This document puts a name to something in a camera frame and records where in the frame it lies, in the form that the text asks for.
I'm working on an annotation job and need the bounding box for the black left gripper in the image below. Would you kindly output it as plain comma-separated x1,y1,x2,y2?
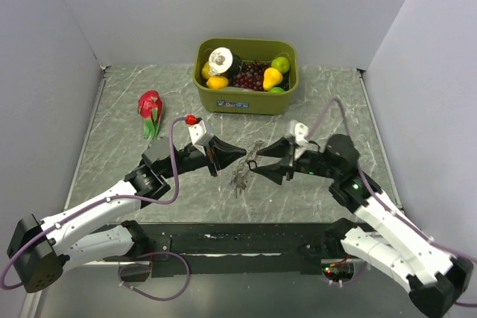
161,135,246,179

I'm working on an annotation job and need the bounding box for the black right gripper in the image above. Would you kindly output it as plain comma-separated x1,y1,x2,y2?
253,133,340,185

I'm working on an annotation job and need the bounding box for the large silver toothed keyring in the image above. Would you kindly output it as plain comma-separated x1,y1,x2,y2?
230,140,265,198

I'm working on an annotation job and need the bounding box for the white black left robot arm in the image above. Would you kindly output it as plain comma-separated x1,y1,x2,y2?
7,134,246,293

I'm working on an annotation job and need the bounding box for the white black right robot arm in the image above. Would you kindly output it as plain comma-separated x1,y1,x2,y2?
248,134,473,317

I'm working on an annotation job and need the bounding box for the olive green plastic bin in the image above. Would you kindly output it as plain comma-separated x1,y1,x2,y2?
193,37,299,115

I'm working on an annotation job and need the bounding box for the green fruit toy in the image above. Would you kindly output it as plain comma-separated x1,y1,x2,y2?
268,87,285,93

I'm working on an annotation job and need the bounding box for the orange yellow mango toy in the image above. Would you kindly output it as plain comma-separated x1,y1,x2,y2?
206,75,229,89

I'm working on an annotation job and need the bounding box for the yellow pear toy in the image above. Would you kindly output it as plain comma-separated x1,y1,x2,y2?
263,67,283,91

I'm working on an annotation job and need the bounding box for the dark red grape bunch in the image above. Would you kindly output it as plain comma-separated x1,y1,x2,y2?
229,61,269,92

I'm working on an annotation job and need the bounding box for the yellow lemon toy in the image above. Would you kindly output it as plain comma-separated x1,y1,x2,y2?
200,62,211,80

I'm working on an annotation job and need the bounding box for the red dragon fruit toy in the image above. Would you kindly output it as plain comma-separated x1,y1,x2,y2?
137,90,163,139

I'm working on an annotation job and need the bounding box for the white black cylinder roll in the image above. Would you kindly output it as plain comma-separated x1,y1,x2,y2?
208,47,242,77

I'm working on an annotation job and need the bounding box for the green lime toy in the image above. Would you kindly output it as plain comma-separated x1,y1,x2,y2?
271,56,291,74

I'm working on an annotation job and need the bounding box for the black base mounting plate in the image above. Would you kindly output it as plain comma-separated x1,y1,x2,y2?
123,223,364,281

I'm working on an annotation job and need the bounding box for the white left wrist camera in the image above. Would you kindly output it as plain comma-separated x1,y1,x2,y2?
185,114,214,156

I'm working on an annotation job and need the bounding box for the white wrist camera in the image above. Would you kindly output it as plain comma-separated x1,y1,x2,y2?
284,120,309,161
185,114,214,156

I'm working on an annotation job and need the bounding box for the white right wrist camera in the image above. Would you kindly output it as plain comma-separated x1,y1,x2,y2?
284,120,309,161

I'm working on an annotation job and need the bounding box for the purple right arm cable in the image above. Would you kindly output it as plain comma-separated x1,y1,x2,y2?
306,97,477,308

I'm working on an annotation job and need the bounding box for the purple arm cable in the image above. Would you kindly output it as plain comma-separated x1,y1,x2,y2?
0,115,195,290
306,97,477,308

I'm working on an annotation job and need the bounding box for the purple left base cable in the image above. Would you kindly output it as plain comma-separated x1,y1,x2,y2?
117,251,191,302

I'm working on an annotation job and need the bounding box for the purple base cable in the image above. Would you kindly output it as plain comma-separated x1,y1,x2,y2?
327,261,373,289
117,251,191,302

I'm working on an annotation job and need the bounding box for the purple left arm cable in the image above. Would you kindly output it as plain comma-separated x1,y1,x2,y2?
0,115,195,290

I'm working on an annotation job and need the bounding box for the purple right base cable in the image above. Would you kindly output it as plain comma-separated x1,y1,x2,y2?
327,261,373,289

